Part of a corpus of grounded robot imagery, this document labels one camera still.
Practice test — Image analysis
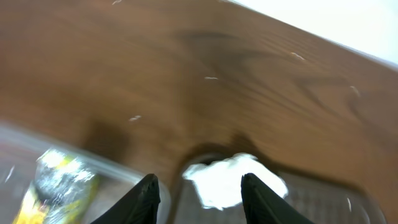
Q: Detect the white tissue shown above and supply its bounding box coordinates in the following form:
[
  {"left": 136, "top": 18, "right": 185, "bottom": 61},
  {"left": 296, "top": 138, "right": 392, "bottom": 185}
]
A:
[{"left": 182, "top": 153, "right": 289, "bottom": 211}]

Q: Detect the dark brown serving tray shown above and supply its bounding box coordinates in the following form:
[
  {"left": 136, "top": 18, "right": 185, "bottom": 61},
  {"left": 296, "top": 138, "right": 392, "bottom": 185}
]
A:
[{"left": 169, "top": 156, "right": 387, "bottom": 224}]

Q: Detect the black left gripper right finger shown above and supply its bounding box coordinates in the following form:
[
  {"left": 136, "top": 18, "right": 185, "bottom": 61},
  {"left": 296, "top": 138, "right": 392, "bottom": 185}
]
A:
[{"left": 241, "top": 173, "right": 313, "bottom": 224}]

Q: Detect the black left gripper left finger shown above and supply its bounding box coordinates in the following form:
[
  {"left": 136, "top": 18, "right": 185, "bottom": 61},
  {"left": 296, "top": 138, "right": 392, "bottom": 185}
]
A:
[{"left": 91, "top": 174, "right": 161, "bottom": 224}]

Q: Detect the clear plastic bin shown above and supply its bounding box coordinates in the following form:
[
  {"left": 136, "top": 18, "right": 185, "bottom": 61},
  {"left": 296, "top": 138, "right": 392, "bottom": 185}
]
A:
[{"left": 1, "top": 125, "right": 170, "bottom": 224}]

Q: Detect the yellow snack wrapper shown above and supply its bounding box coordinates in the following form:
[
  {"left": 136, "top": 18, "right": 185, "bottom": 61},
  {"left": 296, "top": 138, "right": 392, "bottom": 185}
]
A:
[{"left": 13, "top": 149, "right": 99, "bottom": 224}]

